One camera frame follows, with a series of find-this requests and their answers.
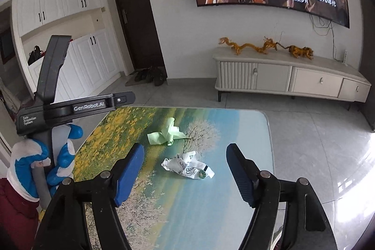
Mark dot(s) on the landscape printed table cover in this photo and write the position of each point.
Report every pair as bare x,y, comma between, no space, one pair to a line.
190,209

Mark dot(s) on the person's left hand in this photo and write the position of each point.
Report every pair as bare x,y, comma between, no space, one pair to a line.
23,168

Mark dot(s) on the white television cabinet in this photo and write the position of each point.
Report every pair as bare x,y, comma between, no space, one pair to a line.
316,83

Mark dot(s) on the golden tiger figurine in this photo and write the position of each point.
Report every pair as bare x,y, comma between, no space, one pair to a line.
298,51

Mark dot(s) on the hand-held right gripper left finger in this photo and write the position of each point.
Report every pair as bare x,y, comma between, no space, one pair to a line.
129,173

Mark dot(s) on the white power strip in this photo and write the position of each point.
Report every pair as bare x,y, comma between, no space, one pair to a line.
345,57

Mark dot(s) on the white base cabinet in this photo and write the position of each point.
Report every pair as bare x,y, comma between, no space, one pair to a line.
88,62

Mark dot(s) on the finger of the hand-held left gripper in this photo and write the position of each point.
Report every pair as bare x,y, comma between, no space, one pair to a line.
124,98

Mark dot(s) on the black bag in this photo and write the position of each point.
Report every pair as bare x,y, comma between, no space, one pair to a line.
34,56

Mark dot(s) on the person's left forearm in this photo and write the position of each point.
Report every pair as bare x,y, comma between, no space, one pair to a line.
17,214

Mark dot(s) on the white wrapper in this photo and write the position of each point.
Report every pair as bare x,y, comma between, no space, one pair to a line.
190,169

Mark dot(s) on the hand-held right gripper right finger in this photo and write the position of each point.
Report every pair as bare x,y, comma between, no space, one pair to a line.
240,173

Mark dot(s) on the dark brown door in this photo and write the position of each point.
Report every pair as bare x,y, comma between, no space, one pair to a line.
137,21

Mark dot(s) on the light green crumpled paper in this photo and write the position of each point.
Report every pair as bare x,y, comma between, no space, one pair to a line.
164,135

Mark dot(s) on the golden dragon figurine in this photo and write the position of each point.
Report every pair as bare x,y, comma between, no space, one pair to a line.
249,48

